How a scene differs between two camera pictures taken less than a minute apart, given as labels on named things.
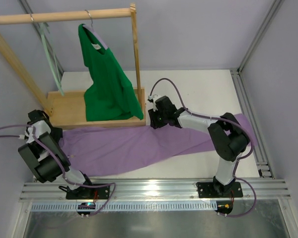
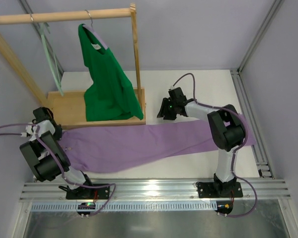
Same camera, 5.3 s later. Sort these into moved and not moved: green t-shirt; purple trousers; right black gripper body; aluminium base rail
Moved: right black gripper body
Not moved: green t-shirt; aluminium base rail; purple trousers
